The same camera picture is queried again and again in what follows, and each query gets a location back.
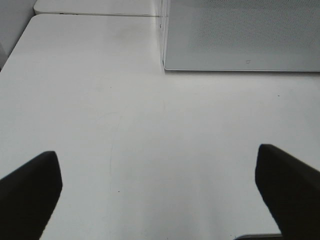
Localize white microwave oven body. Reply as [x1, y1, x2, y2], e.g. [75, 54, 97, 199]
[157, 0, 170, 69]

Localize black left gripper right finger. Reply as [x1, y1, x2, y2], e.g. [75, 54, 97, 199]
[254, 144, 320, 240]

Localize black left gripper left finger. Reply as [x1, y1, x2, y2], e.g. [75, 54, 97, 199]
[0, 151, 63, 240]

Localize white microwave door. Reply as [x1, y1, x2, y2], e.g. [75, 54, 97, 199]
[162, 0, 320, 72]

